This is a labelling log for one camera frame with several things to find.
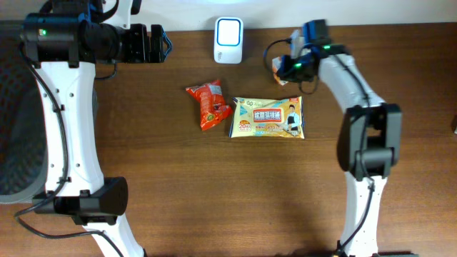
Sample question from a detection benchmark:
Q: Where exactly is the white barcode scanner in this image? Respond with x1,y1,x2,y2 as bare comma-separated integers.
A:
214,17,244,64

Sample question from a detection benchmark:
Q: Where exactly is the red snack bag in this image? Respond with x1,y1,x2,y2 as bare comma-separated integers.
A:
186,79,233,131

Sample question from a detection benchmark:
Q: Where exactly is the grey plastic lattice basket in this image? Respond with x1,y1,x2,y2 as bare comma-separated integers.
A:
1,20,104,204

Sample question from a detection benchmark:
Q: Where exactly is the yellow wet wipes pack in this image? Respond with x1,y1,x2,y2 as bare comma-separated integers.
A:
229,96,305,139

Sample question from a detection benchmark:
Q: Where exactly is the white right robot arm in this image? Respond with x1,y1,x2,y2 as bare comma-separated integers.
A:
276,19,402,256

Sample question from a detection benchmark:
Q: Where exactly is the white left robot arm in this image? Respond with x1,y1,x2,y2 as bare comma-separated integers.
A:
19,0,173,256

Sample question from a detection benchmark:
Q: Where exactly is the small orange snack packet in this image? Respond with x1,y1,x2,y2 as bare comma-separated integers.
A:
271,56,288,86

